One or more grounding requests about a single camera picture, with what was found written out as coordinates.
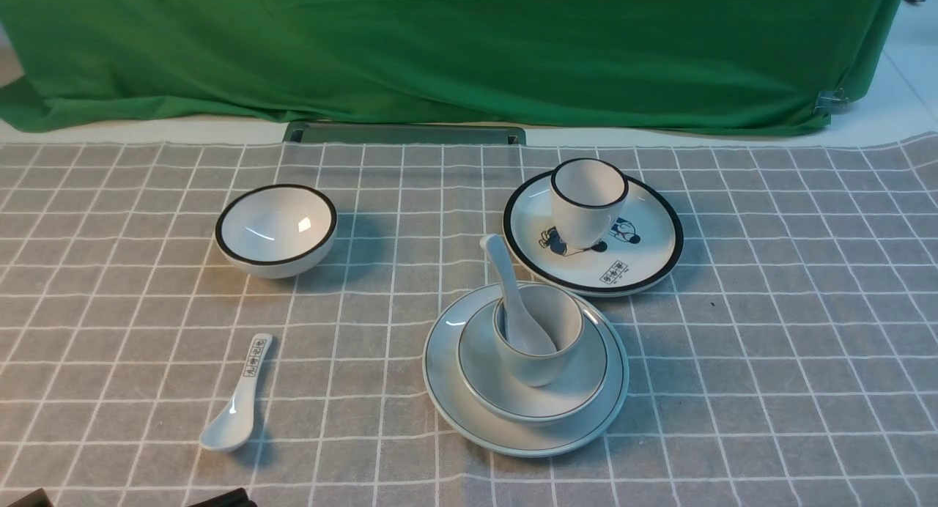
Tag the pale green plate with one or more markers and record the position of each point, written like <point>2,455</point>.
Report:
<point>526,439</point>

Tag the metal binder clip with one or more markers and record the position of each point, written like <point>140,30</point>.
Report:
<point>831,102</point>

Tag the green backdrop cloth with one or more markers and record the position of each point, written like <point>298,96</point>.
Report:
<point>720,67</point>

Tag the plain white spoon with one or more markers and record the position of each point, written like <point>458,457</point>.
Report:
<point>522,332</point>

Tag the pale green cup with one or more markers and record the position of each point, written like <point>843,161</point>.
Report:
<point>556,311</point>

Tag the black-rimmed white cup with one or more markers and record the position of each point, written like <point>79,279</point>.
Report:
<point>586,198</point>

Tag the black-rimmed white bowl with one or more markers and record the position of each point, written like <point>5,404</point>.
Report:
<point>277,231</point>

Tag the grey checked tablecloth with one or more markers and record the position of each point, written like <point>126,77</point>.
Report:
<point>789,359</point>

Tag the white spoon with characters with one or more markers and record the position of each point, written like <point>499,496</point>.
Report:
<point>233,426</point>

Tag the black-rimmed illustrated plate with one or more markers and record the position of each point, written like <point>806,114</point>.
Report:
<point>641,248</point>

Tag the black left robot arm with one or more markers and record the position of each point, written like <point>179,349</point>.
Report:
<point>36,498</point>

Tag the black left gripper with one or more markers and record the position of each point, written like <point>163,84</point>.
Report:
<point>234,498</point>

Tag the pale green bowl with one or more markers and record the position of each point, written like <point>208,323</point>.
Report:
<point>498,389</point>

